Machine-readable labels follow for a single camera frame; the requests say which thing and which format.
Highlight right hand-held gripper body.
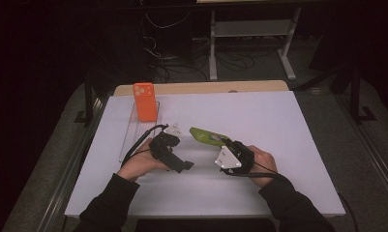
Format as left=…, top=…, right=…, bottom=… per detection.
left=214, top=140, right=255, bottom=177

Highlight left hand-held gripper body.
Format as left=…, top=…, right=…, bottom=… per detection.
left=148, top=123, right=185, bottom=160

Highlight green clown phone case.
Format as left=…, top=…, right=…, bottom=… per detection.
left=189, top=126, right=233, bottom=148

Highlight clear acrylic rack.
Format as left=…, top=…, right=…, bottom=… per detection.
left=118, top=101, right=161, bottom=163

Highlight orange phone case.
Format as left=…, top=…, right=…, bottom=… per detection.
left=133, top=82, right=159, bottom=123

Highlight person's left hand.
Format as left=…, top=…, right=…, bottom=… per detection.
left=116, top=138, right=170, bottom=182

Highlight person's right hand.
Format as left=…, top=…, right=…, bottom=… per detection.
left=248, top=145, right=278, bottom=189

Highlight white board sheet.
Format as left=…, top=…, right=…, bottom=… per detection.
left=64, top=91, right=346, bottom=218

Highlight black floor stand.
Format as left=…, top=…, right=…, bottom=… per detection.
left=74, top=75, right=96, bottom=127
left=349, top=64, right=378, bottom=125

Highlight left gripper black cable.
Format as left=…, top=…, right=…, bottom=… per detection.
left=121, top=124, right=168, bottom=167

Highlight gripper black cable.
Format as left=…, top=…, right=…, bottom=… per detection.
left=121, top=124, right=168, bottom=167
left=220, top=160, right=291, bottom=183

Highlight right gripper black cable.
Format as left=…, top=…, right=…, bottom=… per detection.
left=220, top=160, right=291, bottom=183

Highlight black floor cables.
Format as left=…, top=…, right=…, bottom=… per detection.
left=149, top=44, right=277, bottom=83

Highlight white metal desk frame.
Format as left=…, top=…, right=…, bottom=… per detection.
left=209, top=7, right=302, bottom=81

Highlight white hanging cable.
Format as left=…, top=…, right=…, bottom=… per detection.
left=145, top=12, right=192, bottom=31

